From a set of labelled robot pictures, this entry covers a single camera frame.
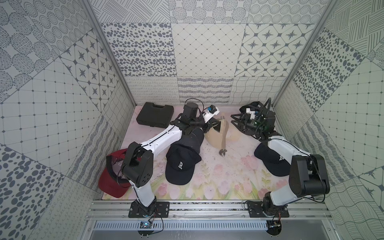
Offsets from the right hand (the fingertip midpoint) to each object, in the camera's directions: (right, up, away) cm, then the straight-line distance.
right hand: (230, 119), depth 83 cm
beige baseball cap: (-8, -10, -3) cm, 13 cm away
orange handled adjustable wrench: (-2, -21, +12) cm, 24 cm away
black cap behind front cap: (-21, -13, +11) cm, 27 cm away
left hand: (-5, -2, -6) cm, 8 cm away
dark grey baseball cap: (+22, +9, +18) cm, 30 cm away
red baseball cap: (-67, -34, -3) cm, 76 cm away
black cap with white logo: (-28, -25, +1) cm, 38 cm away
